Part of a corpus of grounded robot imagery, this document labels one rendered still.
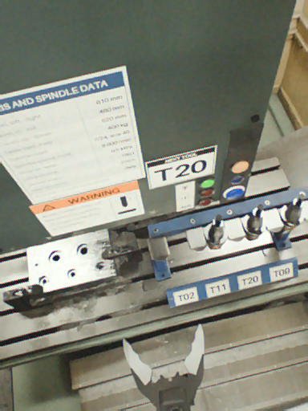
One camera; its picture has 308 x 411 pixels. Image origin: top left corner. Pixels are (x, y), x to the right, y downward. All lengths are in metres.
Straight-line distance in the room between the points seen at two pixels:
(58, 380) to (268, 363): 0.79
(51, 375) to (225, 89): 1.42
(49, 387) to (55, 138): 1.34
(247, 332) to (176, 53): 1.24
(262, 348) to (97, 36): 1.32
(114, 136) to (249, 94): 0.16
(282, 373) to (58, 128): 1.29
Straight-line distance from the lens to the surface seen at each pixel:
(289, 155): 1.82
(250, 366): 1.51
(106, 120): 0.44
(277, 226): 1.14
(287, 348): 1.57
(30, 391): 1.72
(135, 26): 0.37
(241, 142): 0.54
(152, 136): 0.48
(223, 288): 1.35
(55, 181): 0.52
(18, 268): 1.53
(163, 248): 1.09
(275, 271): 1.38
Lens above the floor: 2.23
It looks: 62 degrees down
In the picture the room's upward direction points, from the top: 11 degrees counter-clockwise
